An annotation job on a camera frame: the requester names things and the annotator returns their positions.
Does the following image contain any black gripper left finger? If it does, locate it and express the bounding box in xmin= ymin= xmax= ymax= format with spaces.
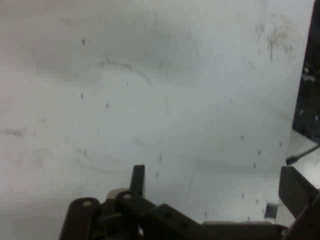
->
xmin=58 ymin=164 xmax=288 ymax=240

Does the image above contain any black cable with plug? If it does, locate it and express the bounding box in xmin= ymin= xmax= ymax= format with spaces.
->
xmin=285 ymin=144 xmax=320 ymax=165

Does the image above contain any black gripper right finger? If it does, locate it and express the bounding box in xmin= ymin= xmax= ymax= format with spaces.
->
xmin=278 ymin=165 xmax=320 ymax=240

